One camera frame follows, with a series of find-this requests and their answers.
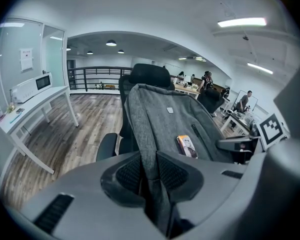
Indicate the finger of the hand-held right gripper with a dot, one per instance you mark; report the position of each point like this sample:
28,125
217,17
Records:
232,144

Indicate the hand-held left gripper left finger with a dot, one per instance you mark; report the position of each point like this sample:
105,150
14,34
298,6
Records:
90,204

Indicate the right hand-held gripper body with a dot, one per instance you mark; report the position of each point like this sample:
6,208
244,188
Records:
272,131

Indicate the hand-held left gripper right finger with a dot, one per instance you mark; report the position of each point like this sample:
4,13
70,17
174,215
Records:
210,189

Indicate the grey fabric backpack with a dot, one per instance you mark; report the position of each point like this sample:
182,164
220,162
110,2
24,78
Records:
160,114

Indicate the black mesh office chair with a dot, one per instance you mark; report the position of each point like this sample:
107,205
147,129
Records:
150,74

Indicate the white desk right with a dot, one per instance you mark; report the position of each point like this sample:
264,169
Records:
237,121

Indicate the white desk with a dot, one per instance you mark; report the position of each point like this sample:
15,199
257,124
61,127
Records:
40,101
237,121

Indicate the white standing whiteboard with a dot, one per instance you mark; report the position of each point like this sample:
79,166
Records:
255,104

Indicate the orange picture badge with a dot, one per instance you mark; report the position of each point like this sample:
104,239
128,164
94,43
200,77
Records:
187,146

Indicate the ceiling tube light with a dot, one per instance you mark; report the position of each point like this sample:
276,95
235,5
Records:
241,22
260,68

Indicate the wooden top desk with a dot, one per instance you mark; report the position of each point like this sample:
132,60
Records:
187,90

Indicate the teal pen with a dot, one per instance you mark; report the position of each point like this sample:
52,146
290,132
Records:
15,118

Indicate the small dark box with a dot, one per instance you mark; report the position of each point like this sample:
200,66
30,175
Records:
20,110

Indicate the small flower pot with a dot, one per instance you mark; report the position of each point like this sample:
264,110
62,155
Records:
11,107

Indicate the black metal railing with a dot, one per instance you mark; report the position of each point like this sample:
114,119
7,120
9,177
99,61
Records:
97,79

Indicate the white box-shaped appliance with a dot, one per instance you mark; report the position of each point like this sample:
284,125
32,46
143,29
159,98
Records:
23,91

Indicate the white microwave oven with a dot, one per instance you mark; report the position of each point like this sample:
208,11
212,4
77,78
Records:
43,81

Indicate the black pendant lamp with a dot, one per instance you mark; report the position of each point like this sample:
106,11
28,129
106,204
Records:
89,52
111,43
121,51

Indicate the white paper poster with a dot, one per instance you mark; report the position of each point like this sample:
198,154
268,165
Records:
26,60

